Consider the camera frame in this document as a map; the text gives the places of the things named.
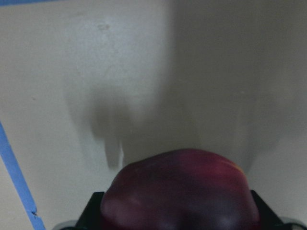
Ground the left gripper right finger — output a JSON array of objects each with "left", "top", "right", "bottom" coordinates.
[{"left": 251, "top": 190, "right": 292, "bottom": 230}]

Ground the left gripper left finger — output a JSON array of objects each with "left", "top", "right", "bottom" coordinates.
[{"left": 74, "top": 192, "right": 104, "bottom": 230}]

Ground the dark red apple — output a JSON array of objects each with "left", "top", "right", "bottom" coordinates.
[{"left": 100, "top": 149, "right": 261, "bottom": 230}]

